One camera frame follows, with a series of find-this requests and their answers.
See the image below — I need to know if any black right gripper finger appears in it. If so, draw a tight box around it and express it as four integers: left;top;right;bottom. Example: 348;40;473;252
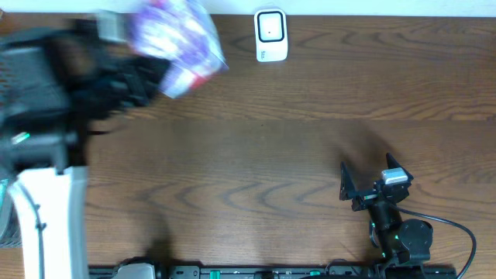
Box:
339;161;356;201
386;153;414;181

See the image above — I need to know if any purple snack packet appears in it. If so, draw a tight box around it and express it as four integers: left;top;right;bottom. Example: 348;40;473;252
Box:
129;0;228;98

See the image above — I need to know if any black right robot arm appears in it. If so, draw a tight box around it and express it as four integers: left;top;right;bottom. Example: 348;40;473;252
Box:
339;153;433;265

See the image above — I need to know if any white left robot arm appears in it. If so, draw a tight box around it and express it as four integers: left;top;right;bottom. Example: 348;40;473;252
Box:
1;20;170;278

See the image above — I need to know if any white barcode scanner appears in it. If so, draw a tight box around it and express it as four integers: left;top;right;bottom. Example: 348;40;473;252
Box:
253;9;288;63

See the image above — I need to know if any black mesh plastic basket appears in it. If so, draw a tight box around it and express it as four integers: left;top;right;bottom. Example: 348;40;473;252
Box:
1;32;86;248

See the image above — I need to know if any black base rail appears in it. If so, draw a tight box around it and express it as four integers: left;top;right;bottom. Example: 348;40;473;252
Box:
89;263;456;279

